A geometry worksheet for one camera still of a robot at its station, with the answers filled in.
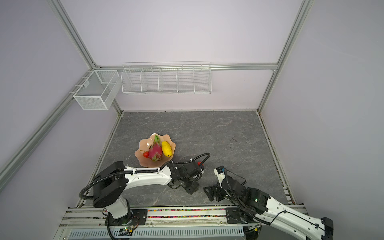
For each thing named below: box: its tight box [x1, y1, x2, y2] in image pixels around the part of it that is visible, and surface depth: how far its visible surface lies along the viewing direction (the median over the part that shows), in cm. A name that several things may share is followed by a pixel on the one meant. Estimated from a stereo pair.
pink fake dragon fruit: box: [148, 134, 163, 162], surface depth 91 cm
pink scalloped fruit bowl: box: [134, 133, 176, 168], surface depth 93 cm
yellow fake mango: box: [161, 140, 173, 158], surface depth 93 cm
